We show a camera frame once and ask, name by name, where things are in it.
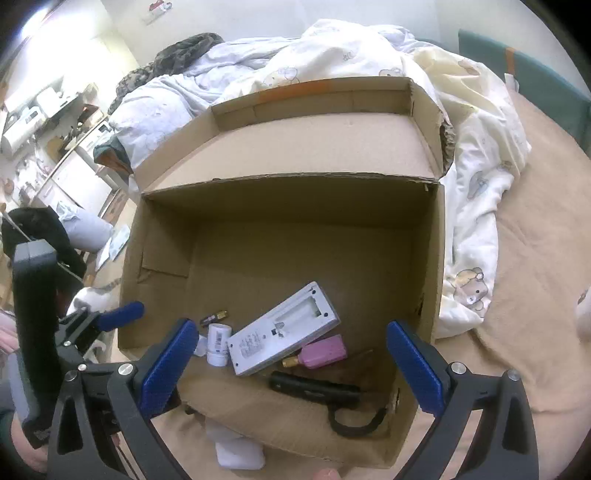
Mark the small gold-tipped pen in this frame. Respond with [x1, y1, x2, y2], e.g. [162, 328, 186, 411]
[199, 310, 228, 327]

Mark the white earbuds case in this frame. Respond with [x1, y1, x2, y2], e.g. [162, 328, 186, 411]
[215, 438, 266, 471]

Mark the small white tube bottle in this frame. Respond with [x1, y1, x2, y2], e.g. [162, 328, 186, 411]
[206, 323, 232, 367]

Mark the camouflage blanket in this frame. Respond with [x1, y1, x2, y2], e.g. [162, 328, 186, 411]
[107, 32, 224, 114]

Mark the black corded tool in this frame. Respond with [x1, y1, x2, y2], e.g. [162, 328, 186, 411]
[267, 371, 388, 439]

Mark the tan bed sheet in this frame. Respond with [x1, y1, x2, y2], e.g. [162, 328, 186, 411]
[91, 87, 591, 480]

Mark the white jar brown lid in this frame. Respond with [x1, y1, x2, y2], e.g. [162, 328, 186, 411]
[575, 288, 591, 335]

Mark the black bag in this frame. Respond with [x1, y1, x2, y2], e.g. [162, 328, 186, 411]
[1, 207, 86, 297]

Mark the white rumpled duvet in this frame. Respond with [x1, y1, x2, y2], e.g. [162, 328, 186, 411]
[109, 20, 530, 338]

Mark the white remote control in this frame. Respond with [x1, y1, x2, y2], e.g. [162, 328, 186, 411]
[228, 281, 341, 377]

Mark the teal headboard cushion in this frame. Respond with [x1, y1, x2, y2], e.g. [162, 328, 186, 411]
[458, 30, 590, 152]

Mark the person's left hand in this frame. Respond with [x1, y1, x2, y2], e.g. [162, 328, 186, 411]
[1, 411, 48, 475]

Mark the brown cardboard box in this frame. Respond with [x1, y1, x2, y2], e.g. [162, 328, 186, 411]
[116, 76, 457, 469]

